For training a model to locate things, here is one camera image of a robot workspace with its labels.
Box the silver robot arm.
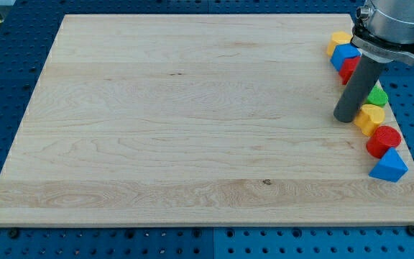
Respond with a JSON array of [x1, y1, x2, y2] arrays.
[[351, 0, 414, 65]]

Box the light wooden board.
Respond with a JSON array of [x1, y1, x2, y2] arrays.
[[0, 14, 414, 227]]

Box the red block behind tool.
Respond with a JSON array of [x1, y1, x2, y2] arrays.
[[339, 56, 360, 85]]

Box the blue square block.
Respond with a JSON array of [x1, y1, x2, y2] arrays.
[[330, 43, 361, 71]]

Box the yellow hexagon block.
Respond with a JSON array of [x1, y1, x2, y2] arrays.
[[326, 31, 352, 57]]

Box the yellow heart block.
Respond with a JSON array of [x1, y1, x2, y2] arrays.
[[354, 104, 385, 137]]

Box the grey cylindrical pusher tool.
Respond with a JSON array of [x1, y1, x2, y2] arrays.
[[333, 55, 386, 123]]

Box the green round block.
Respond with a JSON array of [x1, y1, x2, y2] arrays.
[[364, 86, 389, 107]]

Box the red cylinder block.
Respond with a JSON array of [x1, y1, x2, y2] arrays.
[[366, 126, 402, 158]]

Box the blue triangle block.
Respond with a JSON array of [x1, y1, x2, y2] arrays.
[[369, 147, 409, 182]]

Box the black bolt left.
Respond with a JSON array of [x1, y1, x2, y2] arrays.
[[7, 228, 19, 239]]

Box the black bolt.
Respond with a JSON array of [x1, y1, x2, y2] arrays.
[[7, 228, 19, 239], [406, 225, 414, 237]]

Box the black bolt right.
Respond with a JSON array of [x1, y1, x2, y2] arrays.
[[406, 225, 414, 237]]

